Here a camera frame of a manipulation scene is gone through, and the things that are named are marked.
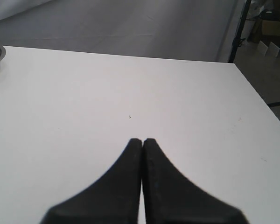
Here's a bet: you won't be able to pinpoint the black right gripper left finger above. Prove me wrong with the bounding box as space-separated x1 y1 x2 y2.
41 139 142 224

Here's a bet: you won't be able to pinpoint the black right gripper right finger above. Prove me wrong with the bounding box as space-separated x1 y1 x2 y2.
142 139 248 224

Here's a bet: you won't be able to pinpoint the grey backdrop cloth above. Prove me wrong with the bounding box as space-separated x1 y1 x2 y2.
0 0 244 62

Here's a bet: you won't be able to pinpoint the black stand pole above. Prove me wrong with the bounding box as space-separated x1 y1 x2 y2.
228 0 252 63

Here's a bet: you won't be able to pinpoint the white leaning panels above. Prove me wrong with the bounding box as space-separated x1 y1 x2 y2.
257 41 280 57

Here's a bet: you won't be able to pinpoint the cardboard box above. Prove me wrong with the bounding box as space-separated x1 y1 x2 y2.
251 19 280 44

